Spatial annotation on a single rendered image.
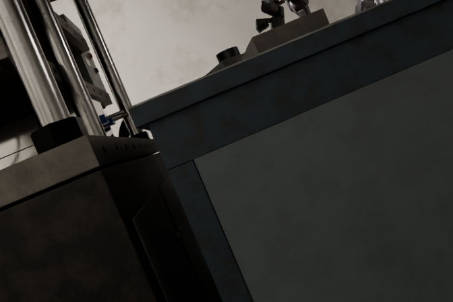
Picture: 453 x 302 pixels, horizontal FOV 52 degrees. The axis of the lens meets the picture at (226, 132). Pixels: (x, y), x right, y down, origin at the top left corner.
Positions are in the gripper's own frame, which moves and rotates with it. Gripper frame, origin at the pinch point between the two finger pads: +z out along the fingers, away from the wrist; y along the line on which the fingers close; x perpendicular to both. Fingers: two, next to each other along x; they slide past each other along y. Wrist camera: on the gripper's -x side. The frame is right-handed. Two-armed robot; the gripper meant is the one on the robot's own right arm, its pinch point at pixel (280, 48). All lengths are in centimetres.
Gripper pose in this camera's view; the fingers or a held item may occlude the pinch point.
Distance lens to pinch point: 218.6
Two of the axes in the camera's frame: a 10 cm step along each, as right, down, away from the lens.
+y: 0.1, -1.2, -9.9
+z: 0.6, 9.9, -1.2
